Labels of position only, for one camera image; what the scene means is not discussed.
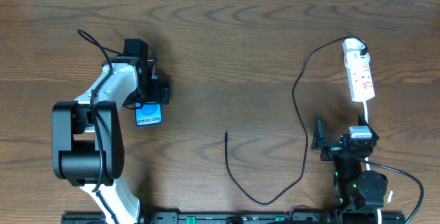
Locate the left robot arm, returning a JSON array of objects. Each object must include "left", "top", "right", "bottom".
[{"left": 52, "top": 38, "right": 170, "bottom": 223}]

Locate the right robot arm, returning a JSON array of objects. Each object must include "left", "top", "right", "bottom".
[{"left": 311, "top": 115, "right": 388, "bottom": 223}]

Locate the white power strip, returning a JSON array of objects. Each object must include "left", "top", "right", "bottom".
[{"left": 344, "top": 50, "right": 375, "bottom": 102}]

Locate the blue Galaxy smartphone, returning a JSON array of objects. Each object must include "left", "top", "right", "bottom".
[{"left": 135, "top": 103, "right": 162, "bottom": 126}]

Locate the black USB charging cable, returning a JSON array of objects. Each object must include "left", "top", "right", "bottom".
[{"left": 223, "top": 35, "right": 369, "bottom": 206}]

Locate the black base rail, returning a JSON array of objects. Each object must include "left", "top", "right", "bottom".
[{"left": 60, "top": 211, "right": 406, "bottom": 224}]

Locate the white USB charger plug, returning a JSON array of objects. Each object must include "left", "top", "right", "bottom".
[{"left": 342, "top": 38, "right": 366, "bottom": 53}]

